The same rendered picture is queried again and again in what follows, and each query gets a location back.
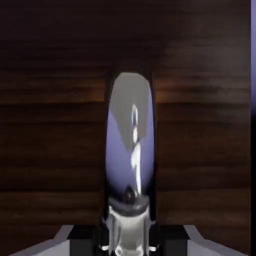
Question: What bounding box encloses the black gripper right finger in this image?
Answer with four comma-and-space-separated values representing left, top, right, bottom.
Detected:
154, 224, 251, 256

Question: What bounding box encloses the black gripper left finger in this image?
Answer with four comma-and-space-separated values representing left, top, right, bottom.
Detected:
8, 224, 106, 256

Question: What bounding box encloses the shiny curved metal handle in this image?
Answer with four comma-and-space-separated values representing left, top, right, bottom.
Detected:
101, 65, 159, 256

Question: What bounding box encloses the dark wood cabinet door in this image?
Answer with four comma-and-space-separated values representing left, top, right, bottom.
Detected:
0, 0, 252, 256

